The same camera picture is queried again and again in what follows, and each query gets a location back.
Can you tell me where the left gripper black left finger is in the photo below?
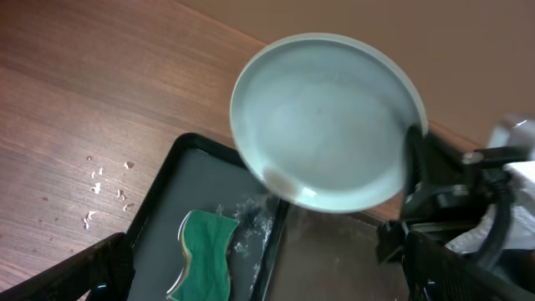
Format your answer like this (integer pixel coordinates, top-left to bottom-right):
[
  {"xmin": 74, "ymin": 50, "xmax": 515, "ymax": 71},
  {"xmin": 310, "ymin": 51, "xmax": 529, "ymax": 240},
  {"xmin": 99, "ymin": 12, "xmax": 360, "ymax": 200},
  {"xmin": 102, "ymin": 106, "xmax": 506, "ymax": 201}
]
[{"xmin": 1, "ymin": 232, "xmax": 135, "ymax": 301}]

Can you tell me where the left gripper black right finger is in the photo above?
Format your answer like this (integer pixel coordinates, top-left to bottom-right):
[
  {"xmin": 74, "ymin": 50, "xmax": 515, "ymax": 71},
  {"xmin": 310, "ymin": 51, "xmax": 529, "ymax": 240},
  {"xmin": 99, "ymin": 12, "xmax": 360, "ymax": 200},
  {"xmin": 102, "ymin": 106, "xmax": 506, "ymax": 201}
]
[{"xmin": 402, "ymin": 232, "xmax": 534, "ymax": 301}]

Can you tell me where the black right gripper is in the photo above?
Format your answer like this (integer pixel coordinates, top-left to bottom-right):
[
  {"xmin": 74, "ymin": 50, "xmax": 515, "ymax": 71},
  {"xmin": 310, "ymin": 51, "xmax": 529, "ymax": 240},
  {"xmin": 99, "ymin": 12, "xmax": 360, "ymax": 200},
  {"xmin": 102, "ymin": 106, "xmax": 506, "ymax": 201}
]
[{"xmin": 375, "ymin": 126, "xmax": 508, "ymax": 263}]

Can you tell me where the green yellow sponge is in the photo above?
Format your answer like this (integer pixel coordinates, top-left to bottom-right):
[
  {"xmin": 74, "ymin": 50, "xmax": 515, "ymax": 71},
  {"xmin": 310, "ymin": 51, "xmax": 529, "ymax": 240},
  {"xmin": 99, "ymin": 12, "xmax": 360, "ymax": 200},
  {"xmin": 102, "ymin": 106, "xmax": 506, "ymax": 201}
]
[{"xmin": 167, "ymin": 210, "xmax": 238, "ymax": 301}]

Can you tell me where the white plate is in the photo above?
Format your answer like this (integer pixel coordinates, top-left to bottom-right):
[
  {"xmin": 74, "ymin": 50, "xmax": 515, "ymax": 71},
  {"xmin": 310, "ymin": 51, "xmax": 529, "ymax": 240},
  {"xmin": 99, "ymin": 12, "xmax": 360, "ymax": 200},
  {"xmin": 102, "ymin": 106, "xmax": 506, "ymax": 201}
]
[{"xmin": 230, "ymin": 33, "xmax": 428, "ymax": 213}]

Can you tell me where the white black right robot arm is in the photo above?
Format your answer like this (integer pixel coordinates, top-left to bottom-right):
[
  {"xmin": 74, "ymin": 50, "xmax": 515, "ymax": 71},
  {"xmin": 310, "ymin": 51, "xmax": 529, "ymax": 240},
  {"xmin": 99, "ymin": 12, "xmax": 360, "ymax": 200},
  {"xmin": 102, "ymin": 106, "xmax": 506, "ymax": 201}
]
[{"xmin": 375, "ymin": 125, "xmax": 530, "ymax": 268}]

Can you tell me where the large dark brown tray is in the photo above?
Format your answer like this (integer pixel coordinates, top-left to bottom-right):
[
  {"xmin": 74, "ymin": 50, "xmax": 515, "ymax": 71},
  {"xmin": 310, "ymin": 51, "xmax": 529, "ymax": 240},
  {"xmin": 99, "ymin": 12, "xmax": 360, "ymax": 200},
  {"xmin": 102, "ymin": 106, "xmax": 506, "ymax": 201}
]
[{"xmin": 244, "ymin": 198, "xmax": 409, "ymax": 301}]

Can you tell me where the small black tray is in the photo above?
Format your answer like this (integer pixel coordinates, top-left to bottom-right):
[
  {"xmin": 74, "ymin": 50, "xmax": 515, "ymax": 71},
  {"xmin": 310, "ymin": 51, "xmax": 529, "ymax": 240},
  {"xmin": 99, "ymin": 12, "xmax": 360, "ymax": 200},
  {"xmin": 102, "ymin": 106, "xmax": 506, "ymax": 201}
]
[{"xmin": 127, "ymin": 133, "xmax": 288, "ymax": 300}]

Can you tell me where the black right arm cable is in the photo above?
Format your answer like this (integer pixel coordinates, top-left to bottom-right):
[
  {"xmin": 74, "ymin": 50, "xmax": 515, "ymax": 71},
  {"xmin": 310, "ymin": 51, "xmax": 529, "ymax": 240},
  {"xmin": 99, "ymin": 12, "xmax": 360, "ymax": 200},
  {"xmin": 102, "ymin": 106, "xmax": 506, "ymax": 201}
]
[{"xmin": 476, "ymin": 175, "xmax": 519, "ymax": 271}]

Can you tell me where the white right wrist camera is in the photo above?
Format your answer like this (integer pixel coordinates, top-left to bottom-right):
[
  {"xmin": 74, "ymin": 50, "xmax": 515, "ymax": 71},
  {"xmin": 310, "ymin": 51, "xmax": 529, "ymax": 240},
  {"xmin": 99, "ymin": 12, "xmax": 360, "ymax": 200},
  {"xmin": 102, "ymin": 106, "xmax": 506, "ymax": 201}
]
[{"xmin": 487, "ymin": 113, "xmax": 535, "ymax": 161}]

